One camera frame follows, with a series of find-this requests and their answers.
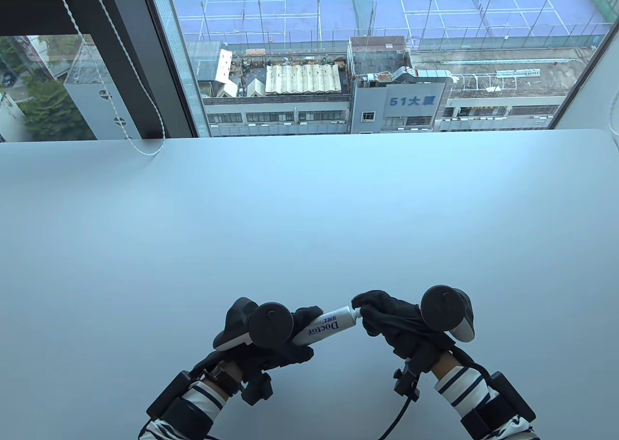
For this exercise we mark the person's right fingers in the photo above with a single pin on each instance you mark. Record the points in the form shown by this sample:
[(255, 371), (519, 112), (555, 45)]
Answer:
[(370, 309)]

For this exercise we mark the dark window frame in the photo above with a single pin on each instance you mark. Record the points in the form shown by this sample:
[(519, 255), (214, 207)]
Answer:
[(140, 58)]

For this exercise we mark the person's right forearm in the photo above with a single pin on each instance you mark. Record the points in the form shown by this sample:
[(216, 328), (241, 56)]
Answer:
[(476, 396)]

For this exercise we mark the person's left hand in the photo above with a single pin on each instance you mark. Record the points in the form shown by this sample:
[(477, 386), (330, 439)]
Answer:
[(278, 354)]

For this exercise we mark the black white hand controller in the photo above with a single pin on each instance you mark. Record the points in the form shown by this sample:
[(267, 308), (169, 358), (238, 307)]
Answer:
[(268, 324), (444, 309)]

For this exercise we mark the black white right hand controller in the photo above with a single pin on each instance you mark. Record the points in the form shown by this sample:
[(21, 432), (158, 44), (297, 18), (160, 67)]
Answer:
[(444, 309)]

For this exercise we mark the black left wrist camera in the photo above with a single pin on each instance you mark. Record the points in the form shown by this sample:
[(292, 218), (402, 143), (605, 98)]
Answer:
[(257, 389)]

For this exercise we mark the white toothpaste tube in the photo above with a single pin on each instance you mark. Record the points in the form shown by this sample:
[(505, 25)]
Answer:
[(326, 326)]

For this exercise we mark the person's left forearm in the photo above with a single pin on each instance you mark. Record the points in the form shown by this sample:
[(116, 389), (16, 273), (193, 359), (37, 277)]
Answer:
[(193, 411)]

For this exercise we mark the person's right hand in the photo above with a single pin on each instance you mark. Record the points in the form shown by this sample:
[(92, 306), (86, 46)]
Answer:
[(394, 324)]

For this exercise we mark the person's left fingers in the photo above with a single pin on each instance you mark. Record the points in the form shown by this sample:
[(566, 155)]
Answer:
[(303, 320)]

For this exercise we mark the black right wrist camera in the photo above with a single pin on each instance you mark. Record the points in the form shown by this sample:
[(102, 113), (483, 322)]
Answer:
[(407, 382)]

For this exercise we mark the black white left hand controller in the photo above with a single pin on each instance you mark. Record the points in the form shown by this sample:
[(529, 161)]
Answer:
[(268, 324)]

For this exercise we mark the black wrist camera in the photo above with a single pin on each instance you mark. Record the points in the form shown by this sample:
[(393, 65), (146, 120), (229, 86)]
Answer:
[(257, 389), (407, 382)]

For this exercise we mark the black wristwatch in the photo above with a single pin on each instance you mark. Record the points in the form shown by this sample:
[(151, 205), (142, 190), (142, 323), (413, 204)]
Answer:
[(223, 375)]

